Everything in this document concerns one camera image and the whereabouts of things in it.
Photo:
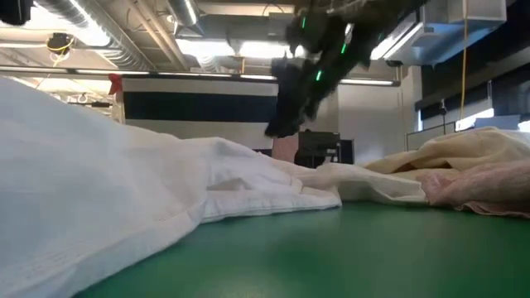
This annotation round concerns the black computer monitor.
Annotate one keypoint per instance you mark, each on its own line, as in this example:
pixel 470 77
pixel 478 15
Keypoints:
pixel 319 147

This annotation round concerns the green table mat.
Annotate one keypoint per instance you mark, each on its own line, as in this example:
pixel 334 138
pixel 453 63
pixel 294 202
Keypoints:
pixel 331 256

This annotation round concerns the white button shirt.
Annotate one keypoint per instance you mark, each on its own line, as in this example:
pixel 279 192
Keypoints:
pixel 103 186

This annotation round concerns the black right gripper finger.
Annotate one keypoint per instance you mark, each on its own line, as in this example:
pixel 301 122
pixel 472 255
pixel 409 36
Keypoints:
pixel 312 109
pixel 285 116

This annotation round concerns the smooth silver ventilation duct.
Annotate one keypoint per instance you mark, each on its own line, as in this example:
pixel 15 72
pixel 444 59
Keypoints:
pixel 184 12

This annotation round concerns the white ceiling air unit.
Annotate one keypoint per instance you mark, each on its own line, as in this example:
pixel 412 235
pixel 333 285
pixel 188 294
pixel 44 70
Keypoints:
pixel 476 20

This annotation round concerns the metal framed panel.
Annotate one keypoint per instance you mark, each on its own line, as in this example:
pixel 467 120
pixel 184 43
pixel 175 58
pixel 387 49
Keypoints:
pixel 426 138

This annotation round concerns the light wooden desk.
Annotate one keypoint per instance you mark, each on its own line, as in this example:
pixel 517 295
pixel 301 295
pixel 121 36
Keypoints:
pixel 372 82

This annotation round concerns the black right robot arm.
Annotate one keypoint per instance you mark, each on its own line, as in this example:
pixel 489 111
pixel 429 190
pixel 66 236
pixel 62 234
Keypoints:
pixel 356 25

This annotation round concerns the bright ceiling light panel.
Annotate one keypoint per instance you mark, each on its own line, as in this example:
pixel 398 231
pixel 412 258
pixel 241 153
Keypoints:
pixel 232 49

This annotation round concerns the pink button shirt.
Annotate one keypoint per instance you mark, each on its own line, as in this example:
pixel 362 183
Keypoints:
pixel 488 182

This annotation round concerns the cream shirt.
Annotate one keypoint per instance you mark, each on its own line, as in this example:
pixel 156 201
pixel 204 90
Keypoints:
pixel 455 149

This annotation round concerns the ribbed silver ventilation duct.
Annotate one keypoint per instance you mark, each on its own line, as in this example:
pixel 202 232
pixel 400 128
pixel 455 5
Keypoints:
pixel 103 29

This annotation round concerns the navy white striped laundry basket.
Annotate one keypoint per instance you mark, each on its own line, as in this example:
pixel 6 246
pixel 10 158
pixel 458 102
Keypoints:
pixel 198 105

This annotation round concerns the red tag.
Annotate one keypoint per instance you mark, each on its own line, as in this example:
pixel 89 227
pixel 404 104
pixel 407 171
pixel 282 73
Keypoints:
pixel 116 85

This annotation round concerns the small black stand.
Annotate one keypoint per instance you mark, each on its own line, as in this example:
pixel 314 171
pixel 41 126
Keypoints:
pixel 443 116

